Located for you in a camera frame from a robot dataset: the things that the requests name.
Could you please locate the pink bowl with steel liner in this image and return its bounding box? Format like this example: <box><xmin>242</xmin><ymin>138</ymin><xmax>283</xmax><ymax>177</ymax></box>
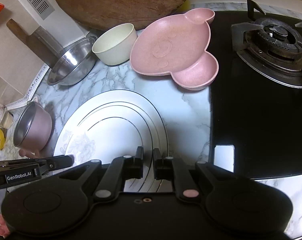
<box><xmin>13</xmin><ymin>101</ymin><xmax>53</xmax><ymax>159</ymax></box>

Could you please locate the white round plate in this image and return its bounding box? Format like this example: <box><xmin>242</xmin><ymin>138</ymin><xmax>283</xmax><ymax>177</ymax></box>
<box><xmin>54</xmin><ymin>90</ymin><xmax>169</xmax><ymax>192</ymax></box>

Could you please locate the stainless steel bowl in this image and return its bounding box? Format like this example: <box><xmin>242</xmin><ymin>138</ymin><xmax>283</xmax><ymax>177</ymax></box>
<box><xmin>47</xmin><ymin>36</ymin><xmax>97</xmax><ymax>86</ymax></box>

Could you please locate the pink bear-shaped plate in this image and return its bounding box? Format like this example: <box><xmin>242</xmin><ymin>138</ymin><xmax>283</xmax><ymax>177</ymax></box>
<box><xmin>130</xmin><ymin>8</ymin><xmax>219</xmax><ymax>91</ymax></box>

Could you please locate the cream plastic bowl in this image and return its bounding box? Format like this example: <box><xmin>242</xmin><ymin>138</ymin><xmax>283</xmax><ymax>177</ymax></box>
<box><xmin>92</xmin><ymin>23</ymin><xmax>138</xmax><ymax>66</ymax></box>

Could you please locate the person's left hand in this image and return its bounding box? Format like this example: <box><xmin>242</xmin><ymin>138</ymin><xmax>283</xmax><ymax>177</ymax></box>
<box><xmin>0</xmin><ymin>214</ymin><xmax>10</xmax><ymax>238</ymax></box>

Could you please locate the beige small cup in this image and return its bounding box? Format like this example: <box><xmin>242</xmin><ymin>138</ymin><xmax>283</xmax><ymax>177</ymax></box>
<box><xmin>0</xmin><ymin>112</ymin><xmax>13</xmax><ymax>129</ymax></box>

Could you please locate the black gas stove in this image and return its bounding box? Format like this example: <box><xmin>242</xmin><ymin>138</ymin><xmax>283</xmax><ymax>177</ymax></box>
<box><xmin>208</xmin><ymin>11</ymin><xmax>302</xmax><ymax>179</ymax></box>

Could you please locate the gas burner grate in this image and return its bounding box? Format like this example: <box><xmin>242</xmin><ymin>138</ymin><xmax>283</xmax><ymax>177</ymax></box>
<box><xmin>231</xmin><ymin>0</ymin><xmax>302</xmax><ymax>88</ymax></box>

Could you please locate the cleaver with wooden handle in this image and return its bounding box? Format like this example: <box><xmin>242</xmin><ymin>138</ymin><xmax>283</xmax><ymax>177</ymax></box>
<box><xmin>6</xmin><ymin>18</ymin><xmax>64</xmax><ymax>68</ymax></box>

